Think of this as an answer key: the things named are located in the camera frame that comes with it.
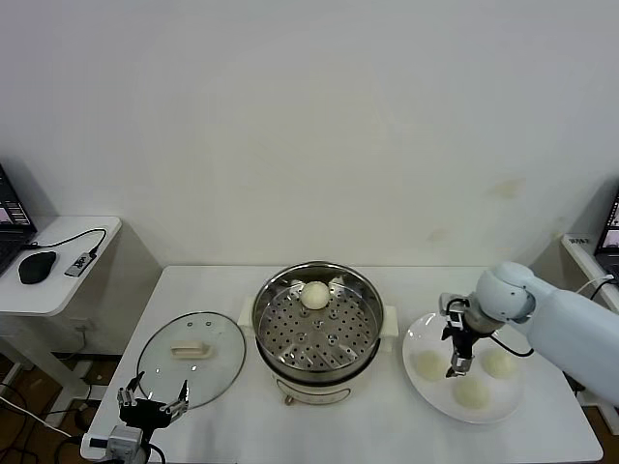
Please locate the black laptop beside label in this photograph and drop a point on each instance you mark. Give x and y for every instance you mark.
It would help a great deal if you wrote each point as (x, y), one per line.
(610, 241)

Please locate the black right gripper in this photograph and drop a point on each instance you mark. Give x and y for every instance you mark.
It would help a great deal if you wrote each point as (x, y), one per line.
(459, 340)

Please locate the grey usb hub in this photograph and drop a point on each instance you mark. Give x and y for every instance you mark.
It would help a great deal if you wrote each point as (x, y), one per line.
(78, 265)

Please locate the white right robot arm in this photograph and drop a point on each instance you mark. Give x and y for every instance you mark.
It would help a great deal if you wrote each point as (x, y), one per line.
(556, 314)

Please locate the white wall outlet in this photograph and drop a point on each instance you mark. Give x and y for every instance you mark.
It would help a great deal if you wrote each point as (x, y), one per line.
(82, 326)

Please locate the black computer mouse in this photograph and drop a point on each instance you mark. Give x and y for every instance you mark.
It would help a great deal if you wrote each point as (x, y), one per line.
(36, 268)

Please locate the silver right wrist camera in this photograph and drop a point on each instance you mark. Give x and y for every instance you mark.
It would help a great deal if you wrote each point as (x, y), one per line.
(447, 304)

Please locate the white round plate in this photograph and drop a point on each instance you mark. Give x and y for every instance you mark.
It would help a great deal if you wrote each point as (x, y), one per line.
(425, 333)

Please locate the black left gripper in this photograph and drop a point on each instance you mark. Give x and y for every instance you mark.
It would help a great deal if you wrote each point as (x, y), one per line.
(145, 413)

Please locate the white steamed baozi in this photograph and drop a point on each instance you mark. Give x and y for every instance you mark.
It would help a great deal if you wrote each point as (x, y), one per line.
(425, 365)
(470, 394)
(500, 365)
(315, 296)

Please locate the white electric cooker base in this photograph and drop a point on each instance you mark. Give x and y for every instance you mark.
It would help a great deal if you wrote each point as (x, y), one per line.
(314, 389)

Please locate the white side table with mouse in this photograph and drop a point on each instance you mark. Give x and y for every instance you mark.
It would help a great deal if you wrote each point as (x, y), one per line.
(63, 295)

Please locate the black laptop beside mouse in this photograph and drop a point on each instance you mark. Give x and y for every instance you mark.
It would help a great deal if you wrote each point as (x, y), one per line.
(9, 217)

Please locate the stainless steel steamer basket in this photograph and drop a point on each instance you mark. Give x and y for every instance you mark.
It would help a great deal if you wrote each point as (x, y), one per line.
(290, 328)

